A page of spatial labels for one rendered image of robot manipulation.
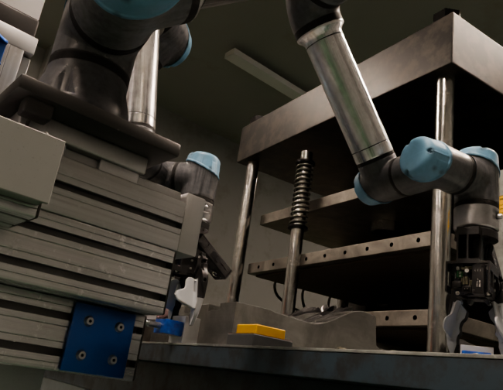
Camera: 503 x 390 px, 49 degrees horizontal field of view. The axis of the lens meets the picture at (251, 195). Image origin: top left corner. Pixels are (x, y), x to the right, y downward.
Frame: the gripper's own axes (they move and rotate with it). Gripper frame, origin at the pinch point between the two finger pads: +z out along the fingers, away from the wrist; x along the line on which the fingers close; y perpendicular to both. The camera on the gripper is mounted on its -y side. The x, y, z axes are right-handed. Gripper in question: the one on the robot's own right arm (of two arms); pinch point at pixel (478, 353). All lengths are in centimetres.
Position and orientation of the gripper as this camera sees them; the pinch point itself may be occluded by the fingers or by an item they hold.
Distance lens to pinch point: 102.0
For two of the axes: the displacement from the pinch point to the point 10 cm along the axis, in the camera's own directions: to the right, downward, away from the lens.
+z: -1.4, 9.3, -3.3
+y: -5.8, -3.5, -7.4
